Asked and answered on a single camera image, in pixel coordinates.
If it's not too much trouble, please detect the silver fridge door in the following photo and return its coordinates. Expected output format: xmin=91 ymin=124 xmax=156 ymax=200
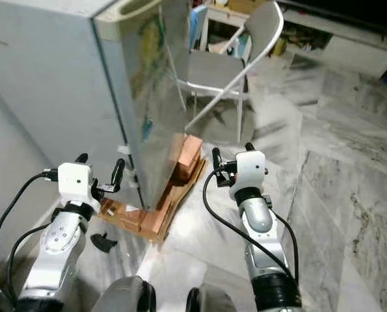
xmin=94 ymin=0 xmax=187 ymax=209

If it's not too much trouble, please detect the silver fridge cabinet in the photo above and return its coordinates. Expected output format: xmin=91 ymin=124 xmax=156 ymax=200
xmin=0 ymin=0 xmax=145 ymax=209

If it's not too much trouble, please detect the red clay brick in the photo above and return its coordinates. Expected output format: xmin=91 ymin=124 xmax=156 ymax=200
xmin=99 ymin=201 xmax=168 ymax=241
xmin=168 ymin=133 xmax=204 ymax=183

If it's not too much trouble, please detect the small black plastic piece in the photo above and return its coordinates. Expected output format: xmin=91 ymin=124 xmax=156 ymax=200
xmin=91 ymin=232 xmax=118 ymax=251

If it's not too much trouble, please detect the grey white folding chair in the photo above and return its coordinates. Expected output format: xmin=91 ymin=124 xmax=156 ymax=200
xmin=180 ymin=0 xmax=285 ymax=144

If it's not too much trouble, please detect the grey left robot leg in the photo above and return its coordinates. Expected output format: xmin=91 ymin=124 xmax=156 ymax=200
xmin=92 ymin=276 xmax=155 ymax=312

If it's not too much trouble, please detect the grey robot leg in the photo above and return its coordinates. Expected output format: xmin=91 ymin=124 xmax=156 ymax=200
xmin=92 ymin=276 xmax=155 ymax=312
xmin=187 ymin=286 xmax=246 ymax=312

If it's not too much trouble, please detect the long yellow teal sticker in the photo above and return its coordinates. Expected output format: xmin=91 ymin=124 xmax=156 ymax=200
xmin=132 ymin=16 xmax=165 ymax=98

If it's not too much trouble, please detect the grey right robot leg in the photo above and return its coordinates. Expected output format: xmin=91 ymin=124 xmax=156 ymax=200
xmin=187 ymin=286 xmax=246 ymax=312

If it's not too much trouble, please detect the small white side table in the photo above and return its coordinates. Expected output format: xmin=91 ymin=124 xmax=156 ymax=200
xmin=203 ymin=3 xmax=252 ymax=53

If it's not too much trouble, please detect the blue and white board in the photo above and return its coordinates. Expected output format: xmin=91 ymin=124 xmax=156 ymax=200
xmin=190 ymin=6 xmax=210 ymax=49

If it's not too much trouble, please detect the tan cardboard box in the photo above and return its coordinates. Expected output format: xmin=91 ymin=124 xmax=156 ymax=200
xmin=226 ymin=0 xmax=262 ymax=15

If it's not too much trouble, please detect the black flat television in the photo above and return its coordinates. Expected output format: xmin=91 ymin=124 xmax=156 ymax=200
xmin=278 ymin=0 xmax=387 ymax=33

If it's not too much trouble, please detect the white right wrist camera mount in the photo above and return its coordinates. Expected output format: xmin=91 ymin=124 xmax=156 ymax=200
xmin=228 ymin=151 xmax=267 ymax=190

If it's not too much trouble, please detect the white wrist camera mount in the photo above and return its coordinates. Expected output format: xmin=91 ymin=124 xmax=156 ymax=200
xmin=228 ymin=151 xmax=267 ymax=190
xmin=57 ymin=161 xmax=94 ymax=205

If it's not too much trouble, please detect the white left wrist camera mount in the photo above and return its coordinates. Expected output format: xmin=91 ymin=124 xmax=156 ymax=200
xmin=57 ymin=161 xmax=94 ymax=205

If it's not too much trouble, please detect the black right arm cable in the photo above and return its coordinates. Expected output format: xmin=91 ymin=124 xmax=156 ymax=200
xmin=203 ymin=170 xmax=301 ymax=287

